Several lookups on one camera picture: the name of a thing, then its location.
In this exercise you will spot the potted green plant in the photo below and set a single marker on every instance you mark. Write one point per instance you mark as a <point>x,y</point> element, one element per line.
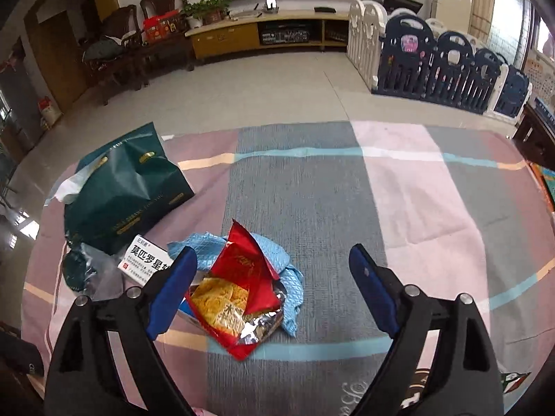
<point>208,11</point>

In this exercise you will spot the small black box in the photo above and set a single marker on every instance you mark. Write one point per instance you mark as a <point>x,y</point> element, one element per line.
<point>324,9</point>

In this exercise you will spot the green snack packet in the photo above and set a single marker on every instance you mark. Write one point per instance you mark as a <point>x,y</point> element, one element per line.
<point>514,382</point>

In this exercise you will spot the dark cloth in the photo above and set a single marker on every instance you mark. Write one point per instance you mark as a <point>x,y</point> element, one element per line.
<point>102,50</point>

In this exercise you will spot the red foil snack packet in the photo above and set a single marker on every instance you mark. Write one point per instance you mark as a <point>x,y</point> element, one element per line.
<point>245,277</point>

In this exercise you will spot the small white device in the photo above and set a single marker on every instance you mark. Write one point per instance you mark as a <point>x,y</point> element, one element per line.
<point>270,5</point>

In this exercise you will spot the dark green paper bag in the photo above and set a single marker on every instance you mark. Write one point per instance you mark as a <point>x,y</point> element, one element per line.
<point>125,199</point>

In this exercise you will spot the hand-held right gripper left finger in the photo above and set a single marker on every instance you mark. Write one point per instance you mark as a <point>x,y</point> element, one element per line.
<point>171,294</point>

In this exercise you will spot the yellow wooden television cabinet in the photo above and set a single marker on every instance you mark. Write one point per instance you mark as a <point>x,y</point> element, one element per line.
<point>225,43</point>

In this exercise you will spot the black monitor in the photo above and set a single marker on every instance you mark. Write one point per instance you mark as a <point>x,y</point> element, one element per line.
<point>403,3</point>

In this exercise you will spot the clear plastic bag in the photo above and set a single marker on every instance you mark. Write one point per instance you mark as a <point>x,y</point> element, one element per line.
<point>93,273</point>

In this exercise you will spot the light blue cloth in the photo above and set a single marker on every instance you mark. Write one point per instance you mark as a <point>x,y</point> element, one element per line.
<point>288,286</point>

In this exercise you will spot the dark wooden bench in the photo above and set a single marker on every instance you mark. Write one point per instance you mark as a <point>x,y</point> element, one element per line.
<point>535,134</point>

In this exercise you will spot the wooden door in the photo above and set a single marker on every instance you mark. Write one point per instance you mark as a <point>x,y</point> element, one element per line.
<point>56,60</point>

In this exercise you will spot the navy and white playpen fence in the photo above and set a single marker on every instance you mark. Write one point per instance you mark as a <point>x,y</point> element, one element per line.
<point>407,65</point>

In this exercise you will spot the white sack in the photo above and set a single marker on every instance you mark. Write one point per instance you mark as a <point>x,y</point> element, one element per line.
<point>51,115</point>

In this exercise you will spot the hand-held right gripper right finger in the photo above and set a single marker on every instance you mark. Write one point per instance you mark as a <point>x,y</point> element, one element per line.
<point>373,294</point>

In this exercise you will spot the white crumpled paper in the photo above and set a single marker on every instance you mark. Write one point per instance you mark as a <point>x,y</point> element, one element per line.
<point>65,186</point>

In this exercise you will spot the plaid pink grey tablecloth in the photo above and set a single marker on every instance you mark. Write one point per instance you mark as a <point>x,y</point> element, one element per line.
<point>325,190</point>

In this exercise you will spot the red gift box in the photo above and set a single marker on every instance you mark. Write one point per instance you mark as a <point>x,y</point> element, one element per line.
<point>160,28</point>

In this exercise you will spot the wall posters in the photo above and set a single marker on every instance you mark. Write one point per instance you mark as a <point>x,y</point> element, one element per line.
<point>540,78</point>

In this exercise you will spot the white medicine box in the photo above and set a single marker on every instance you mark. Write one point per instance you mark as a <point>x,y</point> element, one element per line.
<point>141,260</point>

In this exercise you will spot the dark wooden armchair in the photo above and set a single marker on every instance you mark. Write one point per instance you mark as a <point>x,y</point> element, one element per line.
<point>162,4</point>
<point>121,21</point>

